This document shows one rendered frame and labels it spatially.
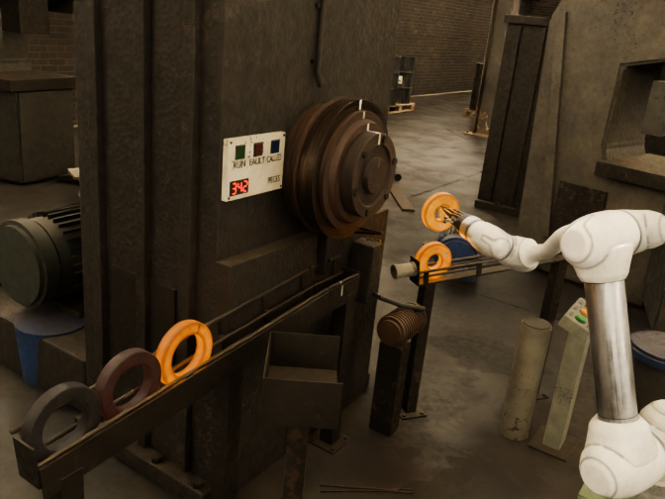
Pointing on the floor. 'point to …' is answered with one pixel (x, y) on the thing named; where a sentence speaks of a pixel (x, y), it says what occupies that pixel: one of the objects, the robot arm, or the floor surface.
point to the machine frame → (208, 192)
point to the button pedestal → (565, 389)
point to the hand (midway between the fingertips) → (441, 208)
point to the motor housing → (393, 366)
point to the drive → (44, 290)
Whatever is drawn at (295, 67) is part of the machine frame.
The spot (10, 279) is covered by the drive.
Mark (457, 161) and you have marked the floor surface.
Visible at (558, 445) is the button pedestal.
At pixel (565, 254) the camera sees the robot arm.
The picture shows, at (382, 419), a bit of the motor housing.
